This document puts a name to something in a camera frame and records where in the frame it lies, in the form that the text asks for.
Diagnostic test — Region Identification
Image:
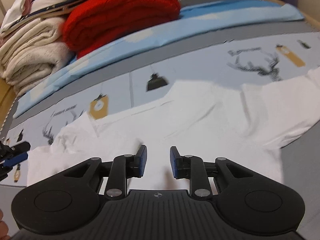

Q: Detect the white t-shirt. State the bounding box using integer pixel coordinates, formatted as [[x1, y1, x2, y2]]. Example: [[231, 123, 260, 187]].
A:
[[27, 69, 319, 190]]

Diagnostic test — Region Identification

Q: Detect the person's hand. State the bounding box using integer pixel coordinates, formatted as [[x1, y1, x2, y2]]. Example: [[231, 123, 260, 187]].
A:
[[0, 210, 10, 240]]

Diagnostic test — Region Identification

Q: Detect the red knitted blanket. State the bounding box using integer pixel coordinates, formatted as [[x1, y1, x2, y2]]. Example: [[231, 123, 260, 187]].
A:
[[62, 0, 181, 57]]

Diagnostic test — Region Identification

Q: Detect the light blue folded sheet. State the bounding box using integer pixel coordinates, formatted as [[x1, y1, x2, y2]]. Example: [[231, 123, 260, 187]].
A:
[[13, 0, 304, 118]]

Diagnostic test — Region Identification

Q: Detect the cream folded blanket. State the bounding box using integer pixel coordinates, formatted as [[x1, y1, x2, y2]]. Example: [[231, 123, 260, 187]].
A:
[[1, 17, 74, 96]]

